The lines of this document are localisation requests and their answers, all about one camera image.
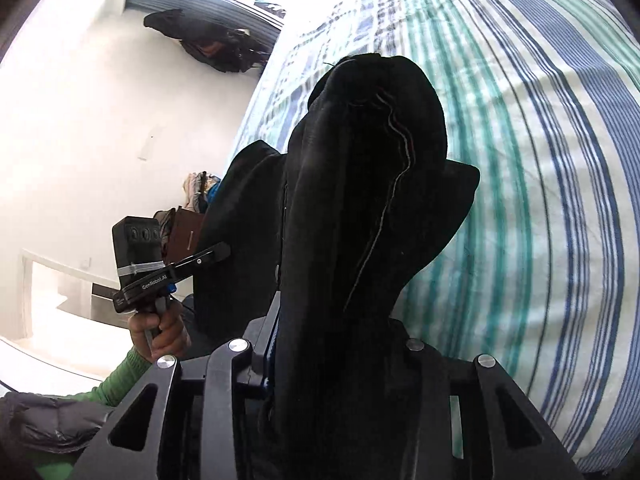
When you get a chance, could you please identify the brown bag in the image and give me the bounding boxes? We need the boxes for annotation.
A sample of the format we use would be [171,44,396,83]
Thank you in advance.
[154,206,207,272]

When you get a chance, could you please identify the black pants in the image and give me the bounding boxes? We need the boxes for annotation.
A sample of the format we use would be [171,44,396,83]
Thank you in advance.
[192,52,482,480]

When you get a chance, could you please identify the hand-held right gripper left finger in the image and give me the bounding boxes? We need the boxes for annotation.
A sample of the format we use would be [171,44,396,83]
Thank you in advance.
[75,290,283,480]

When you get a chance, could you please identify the striped bed sheet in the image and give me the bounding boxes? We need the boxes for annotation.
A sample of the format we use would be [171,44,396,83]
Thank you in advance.
[227,0,640,475]

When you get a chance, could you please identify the person's left forearm green sleeve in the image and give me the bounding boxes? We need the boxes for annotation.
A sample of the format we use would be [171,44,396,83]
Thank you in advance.
[80,347,157,407]

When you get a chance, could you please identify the pile of mixed clothes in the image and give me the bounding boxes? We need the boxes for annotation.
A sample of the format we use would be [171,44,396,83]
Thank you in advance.
[182,171,222,212]

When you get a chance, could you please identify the white shelf unit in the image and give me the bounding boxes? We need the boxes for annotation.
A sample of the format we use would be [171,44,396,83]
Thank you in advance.
[19,249,132,332]

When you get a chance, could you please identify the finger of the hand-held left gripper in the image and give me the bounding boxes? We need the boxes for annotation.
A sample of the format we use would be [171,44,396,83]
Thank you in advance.
[170,242,232,282]

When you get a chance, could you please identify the dark hanging bag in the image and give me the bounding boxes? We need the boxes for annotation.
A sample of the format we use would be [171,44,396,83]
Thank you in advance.
[143,8,272,74]

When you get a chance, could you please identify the person's left hand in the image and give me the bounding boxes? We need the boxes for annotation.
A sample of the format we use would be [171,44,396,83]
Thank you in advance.
[128,299,193,364]

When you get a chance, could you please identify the grey puffer jacket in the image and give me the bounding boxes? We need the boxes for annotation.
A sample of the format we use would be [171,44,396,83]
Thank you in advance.
[0,391,117,457]

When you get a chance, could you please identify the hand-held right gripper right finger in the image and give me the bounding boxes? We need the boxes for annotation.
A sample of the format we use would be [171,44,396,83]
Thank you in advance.
[390,319,587,480]

